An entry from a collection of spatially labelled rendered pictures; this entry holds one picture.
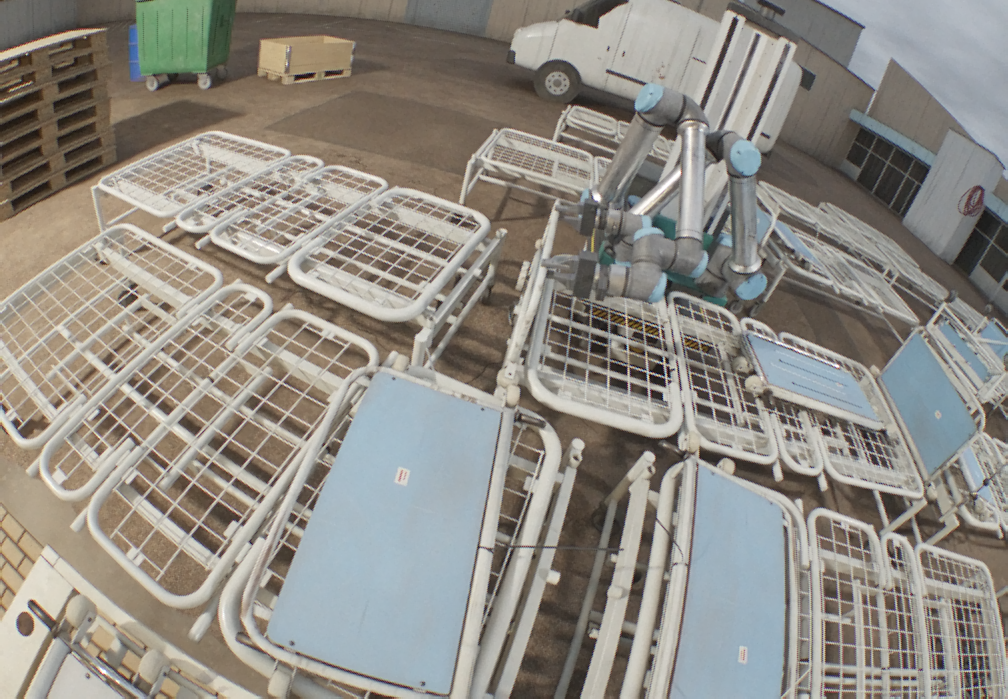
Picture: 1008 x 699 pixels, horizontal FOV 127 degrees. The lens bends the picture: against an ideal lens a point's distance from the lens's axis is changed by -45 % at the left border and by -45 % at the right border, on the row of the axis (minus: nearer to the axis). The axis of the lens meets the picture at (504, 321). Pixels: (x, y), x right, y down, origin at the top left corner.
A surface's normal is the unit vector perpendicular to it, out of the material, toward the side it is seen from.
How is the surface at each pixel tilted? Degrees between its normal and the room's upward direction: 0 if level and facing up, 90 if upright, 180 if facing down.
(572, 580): 0
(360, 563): 5
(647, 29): 88
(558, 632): 0
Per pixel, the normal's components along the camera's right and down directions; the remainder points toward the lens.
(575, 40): -0.07, 0.60
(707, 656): 0.36, -0.69
